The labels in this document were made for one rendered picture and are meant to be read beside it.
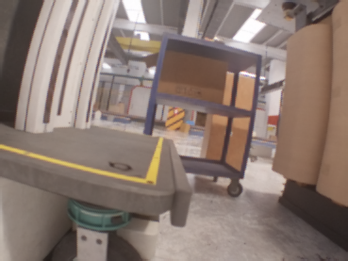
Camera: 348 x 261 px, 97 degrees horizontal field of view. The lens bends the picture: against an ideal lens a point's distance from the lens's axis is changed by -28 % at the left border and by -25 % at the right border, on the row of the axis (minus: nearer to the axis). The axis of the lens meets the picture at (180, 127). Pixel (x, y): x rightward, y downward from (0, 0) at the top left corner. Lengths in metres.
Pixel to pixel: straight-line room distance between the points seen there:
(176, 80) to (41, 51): 0.87
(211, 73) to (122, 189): 1.10
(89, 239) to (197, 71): 1.08
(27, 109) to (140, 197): 0.35
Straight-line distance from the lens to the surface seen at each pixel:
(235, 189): 1.27
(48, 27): 0.50
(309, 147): 1.09
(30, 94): 0.48
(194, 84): 1.21
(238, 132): 1.83
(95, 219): 0.31
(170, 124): 10.80
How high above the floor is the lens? 0.39
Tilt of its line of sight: 1 degrees down
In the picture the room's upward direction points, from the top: 10 degrees clockwise
